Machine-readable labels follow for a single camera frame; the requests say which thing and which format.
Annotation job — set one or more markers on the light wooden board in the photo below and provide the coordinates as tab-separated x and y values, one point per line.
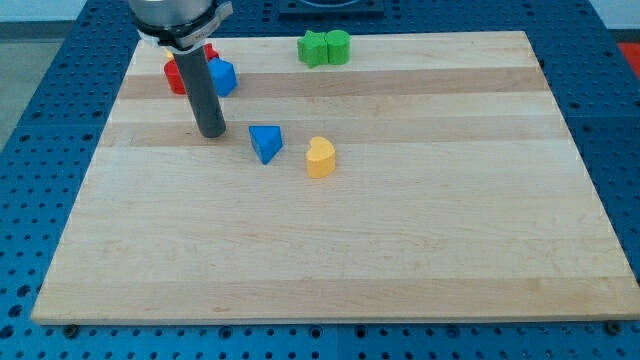
458	196

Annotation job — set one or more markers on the green star block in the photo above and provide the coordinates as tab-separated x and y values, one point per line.
312	48

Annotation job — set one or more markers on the blue cube block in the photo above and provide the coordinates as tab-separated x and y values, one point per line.
223	75

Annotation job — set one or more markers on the red cylinder block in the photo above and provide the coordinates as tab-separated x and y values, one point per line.
173	77

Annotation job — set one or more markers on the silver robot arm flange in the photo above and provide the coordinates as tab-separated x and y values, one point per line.
178	25

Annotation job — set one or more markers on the yellow heart block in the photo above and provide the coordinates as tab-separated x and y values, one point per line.
320	157

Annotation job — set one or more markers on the red block behind rod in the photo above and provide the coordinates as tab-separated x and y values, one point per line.
210	52

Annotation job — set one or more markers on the blue triangle block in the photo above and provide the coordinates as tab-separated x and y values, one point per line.
266	141

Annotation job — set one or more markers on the green cylinder block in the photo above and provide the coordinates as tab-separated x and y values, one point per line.
338	47

